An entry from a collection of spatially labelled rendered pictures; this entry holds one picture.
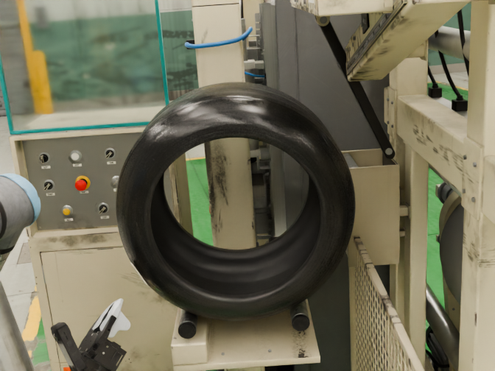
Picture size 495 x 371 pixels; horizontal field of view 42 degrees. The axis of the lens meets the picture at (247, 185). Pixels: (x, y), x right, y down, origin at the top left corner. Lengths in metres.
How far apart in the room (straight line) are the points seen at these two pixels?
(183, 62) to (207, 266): 8.89
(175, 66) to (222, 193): 8.80
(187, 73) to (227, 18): 8.88
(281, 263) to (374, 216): 0.30
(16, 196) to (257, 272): 0.78
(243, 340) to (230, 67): 0.74
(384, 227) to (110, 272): 1.03
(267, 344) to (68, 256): 0.94
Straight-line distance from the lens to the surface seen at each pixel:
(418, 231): 1.91
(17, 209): 1.28
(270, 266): 1.82
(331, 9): 1.16
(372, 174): 1.80
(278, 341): 1.72
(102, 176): 2.31
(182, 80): 10.64
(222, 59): 1.77
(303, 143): 1.44
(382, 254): 1.89
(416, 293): 1.99
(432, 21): 1.19
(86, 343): 1.52
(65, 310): 2.48
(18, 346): 1.25
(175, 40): 10.57
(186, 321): 1.61
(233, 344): 1.73
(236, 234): 1.90
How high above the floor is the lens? 1.70
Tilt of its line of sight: 17 degrees down
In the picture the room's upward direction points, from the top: 4 degrees counter-clockwise
